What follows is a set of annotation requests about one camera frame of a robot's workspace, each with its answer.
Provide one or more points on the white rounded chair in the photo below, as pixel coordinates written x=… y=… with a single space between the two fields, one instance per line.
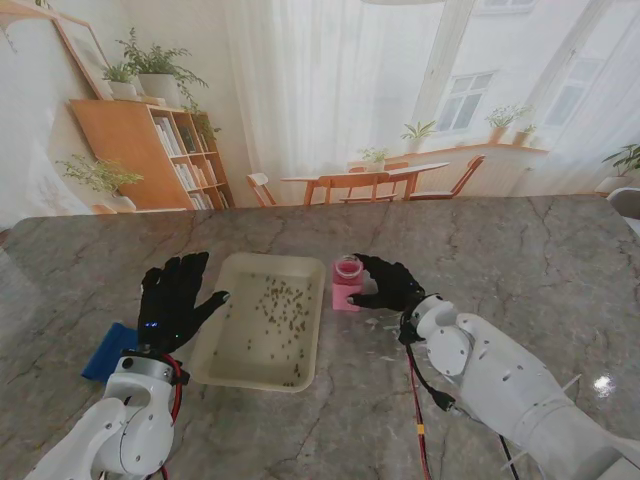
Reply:
x=627 y=202

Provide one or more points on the large plant white pot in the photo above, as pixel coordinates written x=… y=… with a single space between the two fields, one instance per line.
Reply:
x=157 y=85

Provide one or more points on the trailing ivy plant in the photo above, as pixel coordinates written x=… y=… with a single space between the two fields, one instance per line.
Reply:
x=202 y=122

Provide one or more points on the wooden bookshelf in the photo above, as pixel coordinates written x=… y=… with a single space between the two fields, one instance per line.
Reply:
x=125 y=150

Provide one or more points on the broad leaf potted plant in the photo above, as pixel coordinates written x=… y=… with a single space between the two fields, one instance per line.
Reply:
x=625 y=160

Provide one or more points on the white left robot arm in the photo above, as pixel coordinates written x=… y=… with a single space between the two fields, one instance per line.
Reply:
x=130 y=425

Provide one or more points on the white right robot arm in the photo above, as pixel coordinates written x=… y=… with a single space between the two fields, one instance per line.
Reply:
x=500 y=385

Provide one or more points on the leaning wooden picture frame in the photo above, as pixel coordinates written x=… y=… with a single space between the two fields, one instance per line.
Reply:
x=82 y=55

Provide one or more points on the square pink jar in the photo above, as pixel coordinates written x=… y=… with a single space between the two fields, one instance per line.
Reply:
x=345 y=292

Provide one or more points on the cream baking tray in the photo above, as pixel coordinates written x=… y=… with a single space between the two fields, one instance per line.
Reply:
x=250 y=365

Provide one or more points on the scattered green beans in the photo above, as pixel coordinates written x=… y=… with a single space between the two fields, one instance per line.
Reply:
x=280 y=302

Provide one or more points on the bushy plant terracotta pot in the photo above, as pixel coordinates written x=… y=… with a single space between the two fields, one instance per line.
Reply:
x=500 y=131

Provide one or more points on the wooden chair with backrest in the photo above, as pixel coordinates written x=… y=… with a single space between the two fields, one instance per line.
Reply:
x=365 y=187

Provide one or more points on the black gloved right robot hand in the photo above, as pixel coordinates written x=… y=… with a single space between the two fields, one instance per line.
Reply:
x=397 y=290

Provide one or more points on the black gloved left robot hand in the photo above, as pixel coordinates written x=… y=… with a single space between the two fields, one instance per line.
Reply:
x=170 y=310

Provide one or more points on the small plant terracotta pot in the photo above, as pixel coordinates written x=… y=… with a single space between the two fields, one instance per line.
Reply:
x=522 y=137

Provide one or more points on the wooden dining table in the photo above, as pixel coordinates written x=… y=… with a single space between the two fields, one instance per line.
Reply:
x=365 y=172

